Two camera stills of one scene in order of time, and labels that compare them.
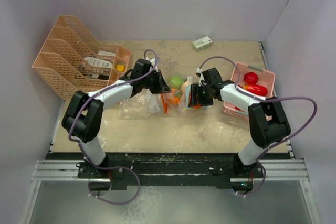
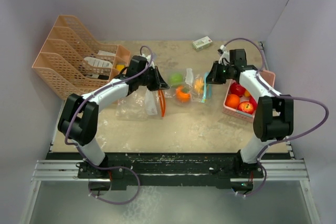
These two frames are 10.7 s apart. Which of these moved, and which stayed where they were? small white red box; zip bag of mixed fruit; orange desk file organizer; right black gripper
Moved: zip bag of mixed fruit; right black gripper
Stayed: small white red box; orange desk file organizer
